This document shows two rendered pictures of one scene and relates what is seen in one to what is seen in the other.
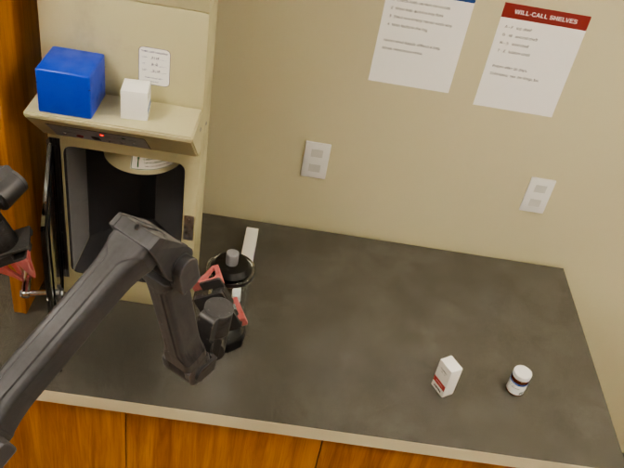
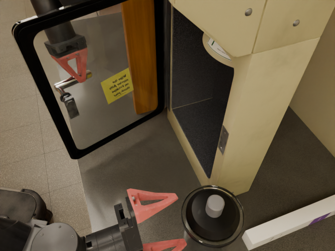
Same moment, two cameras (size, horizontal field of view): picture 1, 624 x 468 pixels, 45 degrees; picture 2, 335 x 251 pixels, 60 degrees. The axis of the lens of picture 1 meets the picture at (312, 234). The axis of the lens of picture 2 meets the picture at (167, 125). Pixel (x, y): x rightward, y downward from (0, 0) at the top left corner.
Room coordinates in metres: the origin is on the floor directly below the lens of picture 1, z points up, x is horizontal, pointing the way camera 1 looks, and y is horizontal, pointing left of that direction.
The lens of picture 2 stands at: (1.11, -0.01, 1.65)
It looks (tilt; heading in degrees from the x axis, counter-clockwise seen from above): 51 degrees down; 73
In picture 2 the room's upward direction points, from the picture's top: straight up
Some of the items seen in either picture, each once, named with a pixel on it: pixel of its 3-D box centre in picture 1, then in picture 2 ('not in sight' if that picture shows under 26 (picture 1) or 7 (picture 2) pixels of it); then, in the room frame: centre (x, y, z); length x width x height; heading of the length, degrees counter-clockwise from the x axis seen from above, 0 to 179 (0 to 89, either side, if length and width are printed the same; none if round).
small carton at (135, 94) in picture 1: (136, 99); not in sight; (1.24, 0.38, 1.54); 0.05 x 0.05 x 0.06; 9
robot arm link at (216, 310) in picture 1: (202, 335); (45, 248); (0.98, 0.17, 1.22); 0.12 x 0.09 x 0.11; 154
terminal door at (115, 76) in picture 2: (53, 260); (110, 81); (1.13, 0.52, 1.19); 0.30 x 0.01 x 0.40; 20
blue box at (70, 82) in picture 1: (71, 82); not in sight; (1.23, 0.50, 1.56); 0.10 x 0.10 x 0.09; 3
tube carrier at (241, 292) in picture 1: (227, 302); (206, 234); (1.24, 0.16, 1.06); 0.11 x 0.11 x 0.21
